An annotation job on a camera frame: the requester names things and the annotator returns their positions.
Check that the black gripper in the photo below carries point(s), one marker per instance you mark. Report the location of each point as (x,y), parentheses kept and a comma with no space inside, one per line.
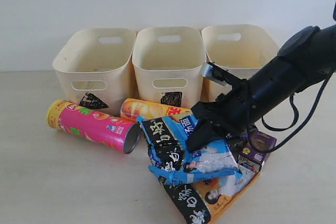
(231,113)

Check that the blue noodle packet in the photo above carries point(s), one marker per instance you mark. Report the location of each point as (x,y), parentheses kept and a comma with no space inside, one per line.
(172,162)

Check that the purple drink carton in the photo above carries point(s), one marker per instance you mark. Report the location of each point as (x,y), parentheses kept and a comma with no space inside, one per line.
(251,159)

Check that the orange noodle packet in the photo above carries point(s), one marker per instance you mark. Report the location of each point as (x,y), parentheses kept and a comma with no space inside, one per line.
(205,201)

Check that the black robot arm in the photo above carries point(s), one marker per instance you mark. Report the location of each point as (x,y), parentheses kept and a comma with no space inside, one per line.
(307,58)

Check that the yellow chips can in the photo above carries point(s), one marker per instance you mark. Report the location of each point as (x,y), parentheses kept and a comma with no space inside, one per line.
(132,108)

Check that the middle cream plastic bin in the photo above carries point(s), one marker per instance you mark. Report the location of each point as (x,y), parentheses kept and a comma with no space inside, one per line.
(167,63)

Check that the cream plastic bin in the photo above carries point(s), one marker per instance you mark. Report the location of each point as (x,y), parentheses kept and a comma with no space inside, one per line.
(95,68)
(240,49)
(167,63)

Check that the pink chips can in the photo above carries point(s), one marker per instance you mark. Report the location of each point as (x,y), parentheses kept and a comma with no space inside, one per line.
(95,126)

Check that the right cream plastic bin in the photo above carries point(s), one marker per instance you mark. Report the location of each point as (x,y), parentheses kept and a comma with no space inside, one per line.
(240,49)

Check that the left cream plastic bin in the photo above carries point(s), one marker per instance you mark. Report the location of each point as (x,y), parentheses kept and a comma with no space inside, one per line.
(95,68)

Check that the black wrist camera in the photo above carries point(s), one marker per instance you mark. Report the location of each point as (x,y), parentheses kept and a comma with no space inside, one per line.
(214,73)

